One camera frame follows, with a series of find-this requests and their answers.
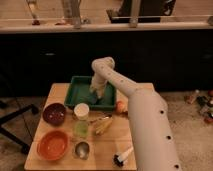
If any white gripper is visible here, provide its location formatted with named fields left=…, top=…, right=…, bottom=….
left=89, top=77, right=106, bottom=99

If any blue sponge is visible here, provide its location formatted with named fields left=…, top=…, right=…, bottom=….
left=88, top=94, right=98, bottom=104

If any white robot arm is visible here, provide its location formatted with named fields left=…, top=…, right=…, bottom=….
left=91, top=57, right=182, bottom=171

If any green plastic tray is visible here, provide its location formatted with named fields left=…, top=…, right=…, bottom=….
left=64, top=76, right=116, bottom=111

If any green bottle with white lid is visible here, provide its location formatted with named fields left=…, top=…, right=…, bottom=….
left=74, top=103, right=90, bottom=138

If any red yellow apple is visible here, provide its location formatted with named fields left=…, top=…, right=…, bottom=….
left=116, top=101, right=128, bottom=114

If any yellow banana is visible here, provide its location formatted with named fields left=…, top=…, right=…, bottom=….
left=95, top=119, right=112, bottom=135

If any dark purple bowl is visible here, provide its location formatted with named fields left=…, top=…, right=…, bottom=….
left=42, top=103, right=66, bottom=126

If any wooden table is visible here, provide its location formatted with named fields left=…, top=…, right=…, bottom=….
left=23, top=82, right=155, bottom=171

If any small metal cup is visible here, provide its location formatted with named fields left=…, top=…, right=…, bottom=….
left=74, top=141, right=90, bottom=160

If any dark long counter cabinet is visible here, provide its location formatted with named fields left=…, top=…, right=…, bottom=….
left=0, top=26, right=213, bottom=97

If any orange bowl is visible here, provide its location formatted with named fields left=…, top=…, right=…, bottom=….
left=37, top=130, right=69, bottom=161

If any black office chair base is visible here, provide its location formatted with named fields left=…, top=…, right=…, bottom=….
left=0, top=100, right=39, bottom=154

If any white handled black brush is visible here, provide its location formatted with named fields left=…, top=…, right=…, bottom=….
left=113, top=147, right=133, bottom=167

